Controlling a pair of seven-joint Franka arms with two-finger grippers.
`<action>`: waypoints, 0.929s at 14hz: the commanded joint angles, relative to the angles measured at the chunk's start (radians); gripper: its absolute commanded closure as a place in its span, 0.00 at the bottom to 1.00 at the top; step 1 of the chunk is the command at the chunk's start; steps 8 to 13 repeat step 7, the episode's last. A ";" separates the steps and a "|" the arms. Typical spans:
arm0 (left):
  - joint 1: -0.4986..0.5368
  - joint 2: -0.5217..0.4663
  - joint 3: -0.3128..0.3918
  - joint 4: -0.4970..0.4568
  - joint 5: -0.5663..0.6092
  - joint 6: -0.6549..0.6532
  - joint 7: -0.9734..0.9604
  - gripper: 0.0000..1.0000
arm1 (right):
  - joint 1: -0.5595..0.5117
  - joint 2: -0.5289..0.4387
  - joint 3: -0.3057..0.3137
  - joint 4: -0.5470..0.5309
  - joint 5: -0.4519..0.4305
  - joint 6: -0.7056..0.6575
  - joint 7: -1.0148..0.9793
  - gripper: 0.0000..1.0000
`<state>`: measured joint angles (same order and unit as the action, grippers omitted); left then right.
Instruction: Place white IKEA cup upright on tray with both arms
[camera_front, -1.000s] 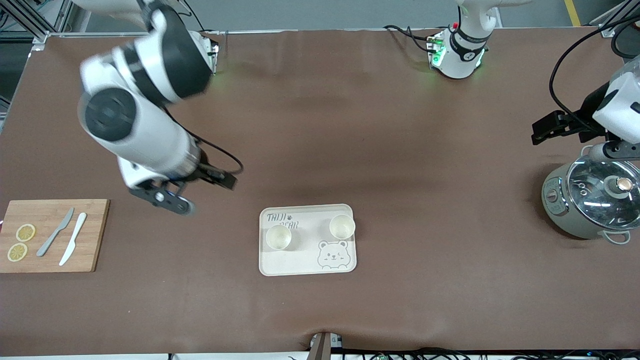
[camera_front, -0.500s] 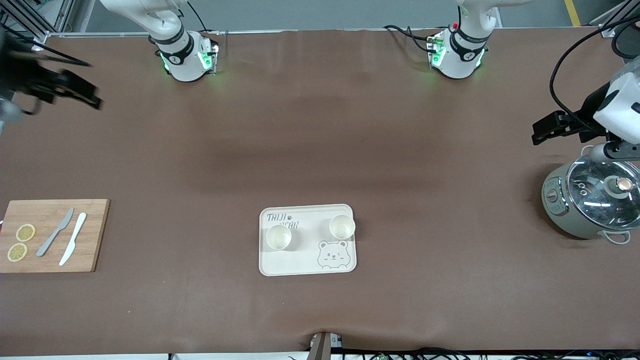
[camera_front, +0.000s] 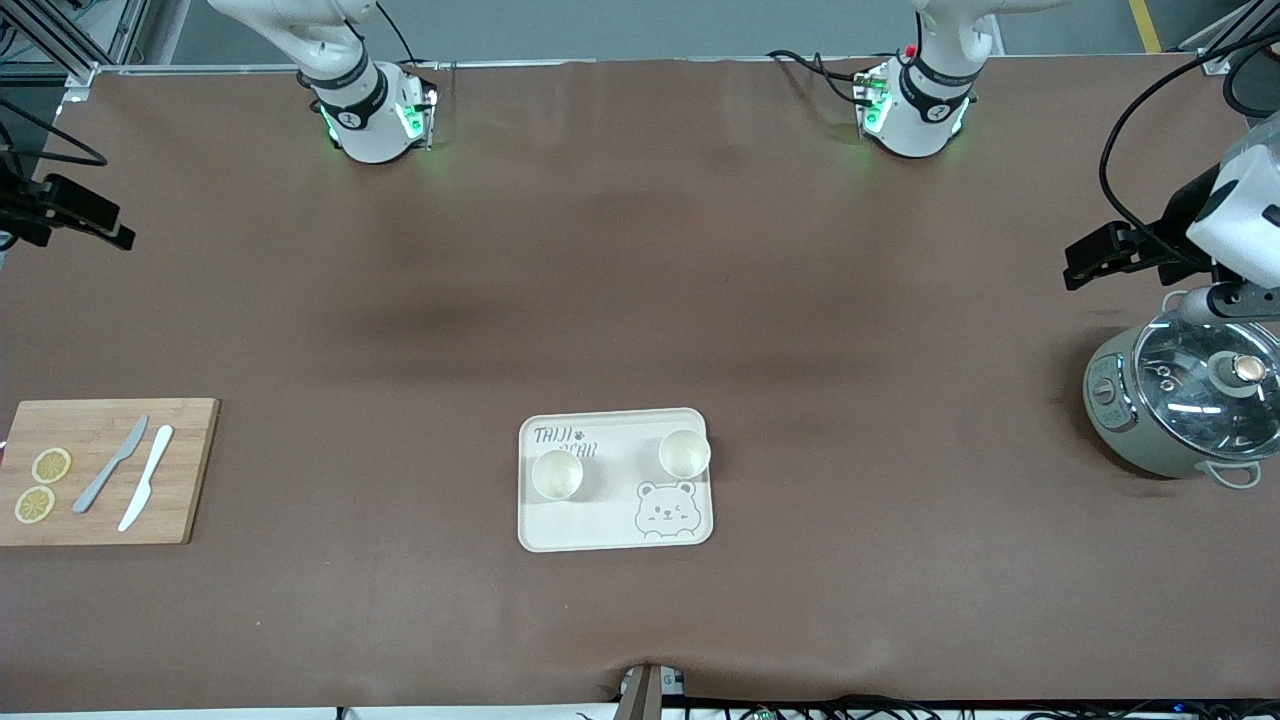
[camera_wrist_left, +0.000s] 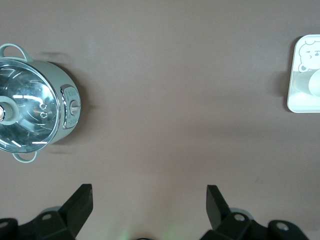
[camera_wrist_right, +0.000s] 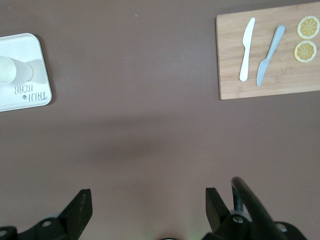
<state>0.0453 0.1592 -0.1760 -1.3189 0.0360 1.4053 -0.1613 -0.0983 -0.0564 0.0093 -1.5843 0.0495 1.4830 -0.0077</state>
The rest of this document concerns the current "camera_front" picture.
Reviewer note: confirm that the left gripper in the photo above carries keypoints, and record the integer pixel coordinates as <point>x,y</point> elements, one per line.
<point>1183,222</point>

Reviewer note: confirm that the white plastic cup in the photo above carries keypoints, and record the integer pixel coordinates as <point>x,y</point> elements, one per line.
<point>557,474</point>
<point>685,453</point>

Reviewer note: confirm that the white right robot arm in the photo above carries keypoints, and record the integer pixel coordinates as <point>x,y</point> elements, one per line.
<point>350,110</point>

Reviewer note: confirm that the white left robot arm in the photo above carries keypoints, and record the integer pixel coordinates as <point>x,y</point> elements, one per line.
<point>915,110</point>

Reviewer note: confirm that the cream bear print tray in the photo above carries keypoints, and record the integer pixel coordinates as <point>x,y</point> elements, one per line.
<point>600,525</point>

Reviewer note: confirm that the glass pot lid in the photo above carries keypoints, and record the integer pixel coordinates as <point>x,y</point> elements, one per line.
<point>1180,390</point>

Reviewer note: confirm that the green electric cooking pot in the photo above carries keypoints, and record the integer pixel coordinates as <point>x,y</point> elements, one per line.
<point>1105,420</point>

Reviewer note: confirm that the dried lemon slice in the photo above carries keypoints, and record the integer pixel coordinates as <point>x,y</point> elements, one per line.
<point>35,504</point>
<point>51,465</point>

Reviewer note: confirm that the wooden cutting board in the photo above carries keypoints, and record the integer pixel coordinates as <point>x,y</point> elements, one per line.
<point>190,440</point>

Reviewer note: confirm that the grey plastic knife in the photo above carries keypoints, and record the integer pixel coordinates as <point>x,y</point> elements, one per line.
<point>110,465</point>

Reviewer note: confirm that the white plastic knife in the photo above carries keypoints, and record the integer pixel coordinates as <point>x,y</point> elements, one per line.
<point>145,480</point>

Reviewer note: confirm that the brown table mat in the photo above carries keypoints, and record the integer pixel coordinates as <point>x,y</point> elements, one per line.
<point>500,250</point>

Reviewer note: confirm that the aluminium frame profile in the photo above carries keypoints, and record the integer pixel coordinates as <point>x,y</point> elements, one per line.
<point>70,40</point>
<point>1225,45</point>

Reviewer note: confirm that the grey camera stand post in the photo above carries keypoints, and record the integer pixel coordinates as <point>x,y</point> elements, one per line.
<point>645,695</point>

